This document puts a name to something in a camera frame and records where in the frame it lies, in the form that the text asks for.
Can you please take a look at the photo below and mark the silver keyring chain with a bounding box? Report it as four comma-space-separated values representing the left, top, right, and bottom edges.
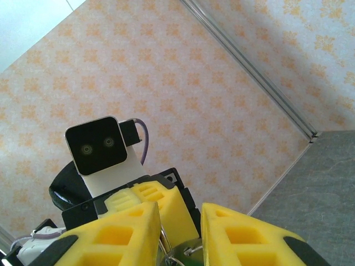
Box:
159, 226, 205, 266

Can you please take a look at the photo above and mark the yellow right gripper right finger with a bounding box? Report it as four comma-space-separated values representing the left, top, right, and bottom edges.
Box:
201, 202, 331, 266

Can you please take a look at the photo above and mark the aluminium frame post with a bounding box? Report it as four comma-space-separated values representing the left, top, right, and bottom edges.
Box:
180, 0, 322, 139

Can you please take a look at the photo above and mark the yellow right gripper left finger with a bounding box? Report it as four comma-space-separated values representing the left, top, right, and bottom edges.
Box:
57, 201, 161, 266

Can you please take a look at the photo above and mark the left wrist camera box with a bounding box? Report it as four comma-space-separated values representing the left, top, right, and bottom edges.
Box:
64, 116, 149, 198

